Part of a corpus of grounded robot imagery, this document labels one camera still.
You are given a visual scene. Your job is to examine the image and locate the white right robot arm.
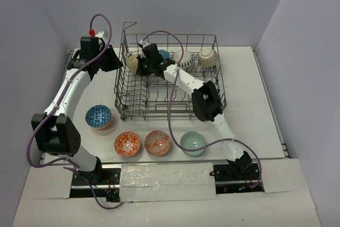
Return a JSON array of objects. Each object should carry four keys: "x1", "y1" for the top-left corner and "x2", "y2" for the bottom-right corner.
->
[{"x1": 137, "y1": 40, "x2": 232, "y2": 152}]

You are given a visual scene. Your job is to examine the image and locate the orange floral pattern bowl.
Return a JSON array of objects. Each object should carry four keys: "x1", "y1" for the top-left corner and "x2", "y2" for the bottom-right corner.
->
[{"x1": 114, "y1": 131, "x2": 141, "y2": 157}]

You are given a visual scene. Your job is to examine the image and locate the black mounting rail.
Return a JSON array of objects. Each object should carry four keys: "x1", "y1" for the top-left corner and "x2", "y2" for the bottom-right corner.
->
[{"x1": 70, "y1": 163, "x2": 264, "y2": 203}]

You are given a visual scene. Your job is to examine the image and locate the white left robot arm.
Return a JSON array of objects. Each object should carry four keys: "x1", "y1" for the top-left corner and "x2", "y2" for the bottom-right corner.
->
[{"x1": 31, "y1": 32, "x2": 123, "y2": 184}]

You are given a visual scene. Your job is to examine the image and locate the orange geometric pattern bowl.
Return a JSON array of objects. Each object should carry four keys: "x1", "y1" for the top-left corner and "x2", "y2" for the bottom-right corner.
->
[{"x1": 144, "y1": 130, "x2": 171, "y2": 156}]

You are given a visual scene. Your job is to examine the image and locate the white taped sheet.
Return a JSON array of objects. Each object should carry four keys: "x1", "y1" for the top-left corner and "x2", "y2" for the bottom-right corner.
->
[{"x1": 120, "y1": 163, "x2": 216, "y2": 202}]

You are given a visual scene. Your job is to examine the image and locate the blue white patterned bowl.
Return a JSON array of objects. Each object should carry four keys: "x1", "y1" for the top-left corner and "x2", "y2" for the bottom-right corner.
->
[{"x1": 85, "y1": 105, "x2": 112, "y2": 128}]

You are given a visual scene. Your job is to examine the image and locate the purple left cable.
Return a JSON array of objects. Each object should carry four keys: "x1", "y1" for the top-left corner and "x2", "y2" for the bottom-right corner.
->
[{"x1": 26, "y1": 13, "x2": 125, "y2": 209}]

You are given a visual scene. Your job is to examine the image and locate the pale green bowl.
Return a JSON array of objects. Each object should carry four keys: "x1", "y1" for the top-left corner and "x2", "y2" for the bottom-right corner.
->
[{"x1": 180, "y1": 131, "x2": 206, "y2": 157}]

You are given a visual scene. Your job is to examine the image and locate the tan bowl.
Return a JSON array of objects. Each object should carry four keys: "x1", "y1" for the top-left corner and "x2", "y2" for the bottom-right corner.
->
[{"x1": 126, "y1": 55, "x2": 139, "y2": 75}]

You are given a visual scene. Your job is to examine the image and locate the white bowl orange rim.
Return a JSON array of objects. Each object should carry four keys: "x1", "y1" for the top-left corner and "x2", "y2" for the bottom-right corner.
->
[{"x1": 173, "y1": 50, "x2": 193, "y2": 69}]

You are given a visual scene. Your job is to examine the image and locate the grey wire dish rack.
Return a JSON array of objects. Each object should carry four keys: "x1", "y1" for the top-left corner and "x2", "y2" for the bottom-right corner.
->
[{"x1": 114, "y1": 22, "x2": 227, "y2": 121}]

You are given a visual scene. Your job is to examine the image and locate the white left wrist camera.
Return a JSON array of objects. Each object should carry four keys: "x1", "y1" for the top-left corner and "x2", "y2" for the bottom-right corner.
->
[{"x1": 89, "y1": 29, "x2": 109, "y2": 45}]

